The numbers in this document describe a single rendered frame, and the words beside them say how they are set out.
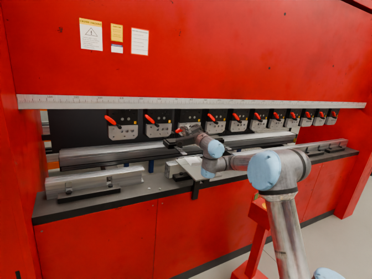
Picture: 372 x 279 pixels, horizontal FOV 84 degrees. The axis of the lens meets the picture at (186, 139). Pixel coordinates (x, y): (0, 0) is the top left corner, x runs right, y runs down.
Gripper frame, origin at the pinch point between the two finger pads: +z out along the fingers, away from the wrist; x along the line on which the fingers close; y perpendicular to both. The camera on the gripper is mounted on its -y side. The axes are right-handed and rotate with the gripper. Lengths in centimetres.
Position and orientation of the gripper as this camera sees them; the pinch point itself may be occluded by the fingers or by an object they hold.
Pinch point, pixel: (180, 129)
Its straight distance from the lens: 122.6
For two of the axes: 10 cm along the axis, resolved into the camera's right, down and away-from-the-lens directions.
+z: -4.6, -3.4, 8.2
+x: -2.6, -8.3, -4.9
